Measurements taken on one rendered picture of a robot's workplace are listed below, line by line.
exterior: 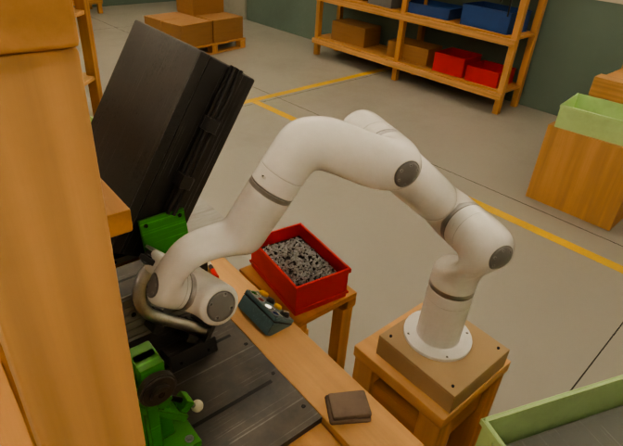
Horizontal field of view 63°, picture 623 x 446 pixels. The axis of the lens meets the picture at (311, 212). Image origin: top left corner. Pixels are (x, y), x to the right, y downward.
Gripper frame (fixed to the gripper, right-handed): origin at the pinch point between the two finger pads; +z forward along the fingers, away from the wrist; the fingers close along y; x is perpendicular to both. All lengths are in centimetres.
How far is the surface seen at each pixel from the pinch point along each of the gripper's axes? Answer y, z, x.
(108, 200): 30.6, -35.7, -7.4
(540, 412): -74, -64, -12
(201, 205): -17.8, 25.8, -19.2
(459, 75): -360, 263, -327
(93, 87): -42, 298, -74
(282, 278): -50, 14, -12
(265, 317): -36.9, -2.7, 0.5
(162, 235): 0.2, 2.8, -6.2
